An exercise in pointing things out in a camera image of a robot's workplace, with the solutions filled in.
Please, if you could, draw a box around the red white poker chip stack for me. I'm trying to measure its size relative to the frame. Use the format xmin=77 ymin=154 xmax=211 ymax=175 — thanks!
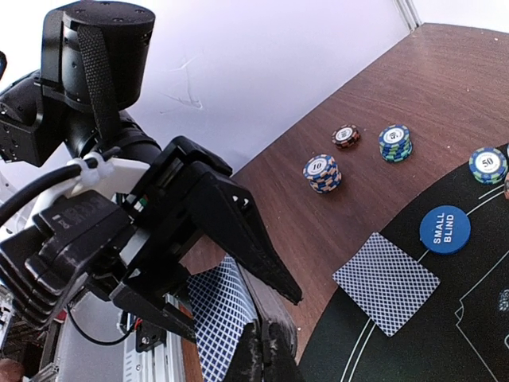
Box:
xmin=302 ymin=154 xmax=342 ymax=194

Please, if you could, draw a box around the aluminium front rail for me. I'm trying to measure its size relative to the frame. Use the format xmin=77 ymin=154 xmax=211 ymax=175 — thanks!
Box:
xmin=122 ymin=314 xmax=185 ymax=382

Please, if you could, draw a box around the dark red poker chip stack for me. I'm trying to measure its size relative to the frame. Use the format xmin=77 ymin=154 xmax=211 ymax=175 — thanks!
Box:
xmin=332 ymin=124 xmax=360 ymax=149

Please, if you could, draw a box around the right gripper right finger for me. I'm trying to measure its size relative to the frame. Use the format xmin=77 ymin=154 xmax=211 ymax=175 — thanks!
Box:
xmin=224 ymin=321 xmax=305 ymax=382

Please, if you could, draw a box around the left aluminium frame post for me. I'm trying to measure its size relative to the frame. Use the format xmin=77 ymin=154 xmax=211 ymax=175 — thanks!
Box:
xmin=394 ymin=0 xmax=422 ymax=32

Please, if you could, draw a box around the green poker chip stack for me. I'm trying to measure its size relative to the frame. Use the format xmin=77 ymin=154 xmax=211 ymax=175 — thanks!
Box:
xmin=379 ymin=124 xmax=413 ymax=163

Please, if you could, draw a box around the blue green fifty chip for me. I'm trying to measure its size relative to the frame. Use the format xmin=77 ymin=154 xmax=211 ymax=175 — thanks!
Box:
xmin=468 ymin=146 xmax=508 ymax=185

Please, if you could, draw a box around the round black poker mat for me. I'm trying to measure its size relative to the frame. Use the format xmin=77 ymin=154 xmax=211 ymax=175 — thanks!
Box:
xmin=296 ymin=141 xmax=509 ymax=382

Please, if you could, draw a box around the blue small blind button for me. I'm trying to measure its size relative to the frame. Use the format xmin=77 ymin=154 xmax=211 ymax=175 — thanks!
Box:
xmin=419 ymin=205 xmax=472 ymax=255

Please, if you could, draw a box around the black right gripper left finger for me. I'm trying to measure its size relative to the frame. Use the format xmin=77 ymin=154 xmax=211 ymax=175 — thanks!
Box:
xmin=190 ymin=173 xmax=302 ymax=305

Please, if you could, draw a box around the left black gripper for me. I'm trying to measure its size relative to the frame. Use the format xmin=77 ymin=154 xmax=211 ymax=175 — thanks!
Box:
xmin=1 ymin=136 xmax=232 ymax=343

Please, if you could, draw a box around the face down card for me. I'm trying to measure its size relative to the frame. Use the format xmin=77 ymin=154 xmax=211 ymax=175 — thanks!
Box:
xmin=332 ymin=232 xmax=441 ymax=337

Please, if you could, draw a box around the grey card deck box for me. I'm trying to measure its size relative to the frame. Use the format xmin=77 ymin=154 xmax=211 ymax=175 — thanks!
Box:
xmin=187 ymin=255 xmax=258 ymax=381

